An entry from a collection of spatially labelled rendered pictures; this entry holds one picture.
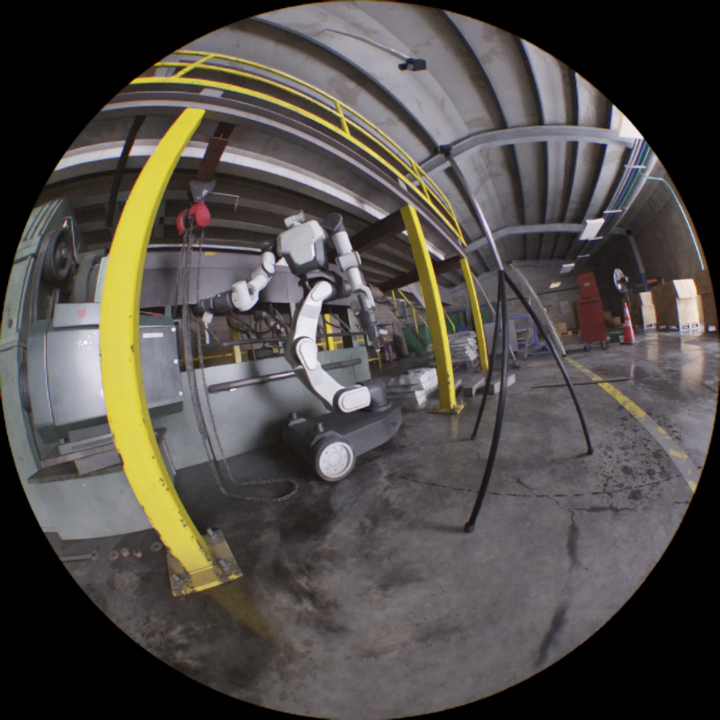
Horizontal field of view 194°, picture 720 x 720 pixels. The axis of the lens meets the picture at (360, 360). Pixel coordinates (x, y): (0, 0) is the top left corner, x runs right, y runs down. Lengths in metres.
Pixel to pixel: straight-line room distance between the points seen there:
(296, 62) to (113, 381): 4.96
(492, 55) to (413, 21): 1.55
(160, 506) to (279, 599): 0.35
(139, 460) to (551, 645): 0.88
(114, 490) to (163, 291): 1.17
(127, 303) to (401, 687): 0.90
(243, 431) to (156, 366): 0.79
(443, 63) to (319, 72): 2.33
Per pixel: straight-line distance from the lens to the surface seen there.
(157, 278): 1.67
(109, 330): 0.59
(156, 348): 1.00
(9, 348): 1.43
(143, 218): 0.72
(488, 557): 0.62
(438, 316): 1.57
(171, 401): 0.99
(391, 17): 5.32
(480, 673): 0.52
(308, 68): 5.05
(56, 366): 1.02
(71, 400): 0.99
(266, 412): 1.55
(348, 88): 5.25
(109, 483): 1.03
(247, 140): 1.77
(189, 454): 1.56
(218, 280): 1.67
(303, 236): 1.24
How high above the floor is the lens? 0.51
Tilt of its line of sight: 1 degrees down
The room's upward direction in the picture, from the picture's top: 9 degrees counter-clockwise
